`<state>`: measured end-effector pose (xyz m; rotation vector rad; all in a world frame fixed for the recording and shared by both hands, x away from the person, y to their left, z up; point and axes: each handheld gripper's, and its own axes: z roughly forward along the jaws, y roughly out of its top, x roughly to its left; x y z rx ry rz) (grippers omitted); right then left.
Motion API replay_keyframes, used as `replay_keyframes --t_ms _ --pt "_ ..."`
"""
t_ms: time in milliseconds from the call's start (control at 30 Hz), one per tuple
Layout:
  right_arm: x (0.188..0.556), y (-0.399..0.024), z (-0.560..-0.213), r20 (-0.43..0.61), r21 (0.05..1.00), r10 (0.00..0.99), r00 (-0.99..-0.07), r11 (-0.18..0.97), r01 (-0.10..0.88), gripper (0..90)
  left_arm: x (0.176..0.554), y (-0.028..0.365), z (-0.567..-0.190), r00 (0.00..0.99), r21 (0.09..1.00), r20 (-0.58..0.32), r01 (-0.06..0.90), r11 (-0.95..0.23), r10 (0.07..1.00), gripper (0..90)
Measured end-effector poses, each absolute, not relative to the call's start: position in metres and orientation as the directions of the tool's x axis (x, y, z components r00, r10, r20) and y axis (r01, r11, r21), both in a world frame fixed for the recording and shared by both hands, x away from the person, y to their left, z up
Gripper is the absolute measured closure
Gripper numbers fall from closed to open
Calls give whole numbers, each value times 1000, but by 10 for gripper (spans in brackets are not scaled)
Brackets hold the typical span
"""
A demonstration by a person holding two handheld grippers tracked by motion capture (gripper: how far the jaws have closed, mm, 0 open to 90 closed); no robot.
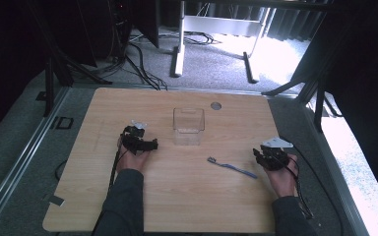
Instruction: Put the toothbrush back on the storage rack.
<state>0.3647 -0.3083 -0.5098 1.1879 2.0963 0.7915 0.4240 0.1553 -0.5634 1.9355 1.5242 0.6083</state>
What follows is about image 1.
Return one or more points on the black metal stand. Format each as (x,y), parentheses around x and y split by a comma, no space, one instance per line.
(311,82)
(55,65)

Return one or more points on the person's right hand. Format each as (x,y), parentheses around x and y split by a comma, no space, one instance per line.
(283,180)

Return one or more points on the person's left hand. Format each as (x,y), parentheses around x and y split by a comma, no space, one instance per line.
(134,160)

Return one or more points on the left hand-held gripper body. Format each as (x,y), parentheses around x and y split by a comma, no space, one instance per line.
(134,137)

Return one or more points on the white desk frame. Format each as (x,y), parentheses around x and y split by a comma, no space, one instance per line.
(216,26)

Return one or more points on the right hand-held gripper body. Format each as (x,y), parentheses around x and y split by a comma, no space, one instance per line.
(275,154)

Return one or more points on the grey tape piece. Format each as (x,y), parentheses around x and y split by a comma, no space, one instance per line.
(56,200)

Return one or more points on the blue toothbrush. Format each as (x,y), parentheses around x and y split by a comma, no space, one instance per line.
(231,166)

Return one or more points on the grey table grommet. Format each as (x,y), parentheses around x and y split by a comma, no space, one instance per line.
(216,106)

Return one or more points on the clear plastic container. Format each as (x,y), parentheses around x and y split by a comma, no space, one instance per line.
(188,126)

